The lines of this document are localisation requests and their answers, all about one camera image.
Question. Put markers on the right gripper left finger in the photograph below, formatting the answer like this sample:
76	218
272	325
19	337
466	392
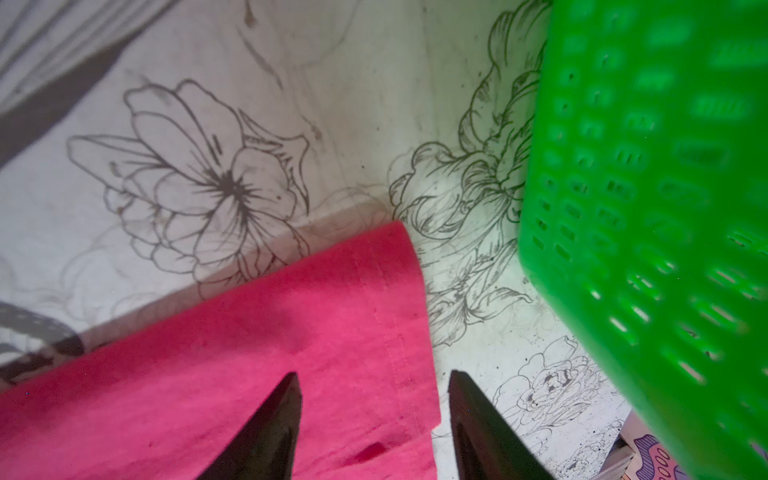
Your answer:
264	448

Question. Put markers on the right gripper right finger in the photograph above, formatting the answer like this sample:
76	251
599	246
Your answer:
485	446

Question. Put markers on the magenta t-shirt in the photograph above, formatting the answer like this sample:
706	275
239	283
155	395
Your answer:
350	321

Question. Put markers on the green plastic basket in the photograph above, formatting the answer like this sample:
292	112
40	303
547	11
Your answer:
644	222

